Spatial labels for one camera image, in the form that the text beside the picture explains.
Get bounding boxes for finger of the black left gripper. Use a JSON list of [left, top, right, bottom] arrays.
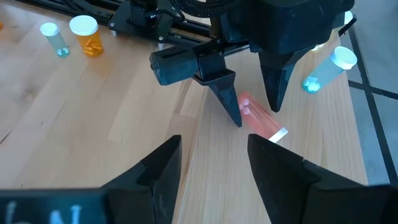
[[194, 70, 243, 128], [259, 46, 313, 113]]

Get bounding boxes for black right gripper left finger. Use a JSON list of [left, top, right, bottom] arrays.
[[0, 135, 183, 224]]

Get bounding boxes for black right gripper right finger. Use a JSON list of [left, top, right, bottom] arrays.
[[248, 134, 398, 224]]

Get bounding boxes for small pink pill bottle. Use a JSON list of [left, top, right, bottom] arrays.
[[238, 90, 289, 144]]

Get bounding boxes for small teal pill bottle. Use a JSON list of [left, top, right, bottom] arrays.
[[39, 22, 71, 58], [302, 45, 358, 94]]

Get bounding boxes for black metal shelf frame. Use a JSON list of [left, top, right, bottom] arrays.
[[337, 14, 358, 37]]

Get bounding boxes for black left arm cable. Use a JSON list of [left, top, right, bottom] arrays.
[[169, 0, 249, 19]]

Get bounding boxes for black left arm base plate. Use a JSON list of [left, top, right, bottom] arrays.
[[107, 0, 187, 43]]

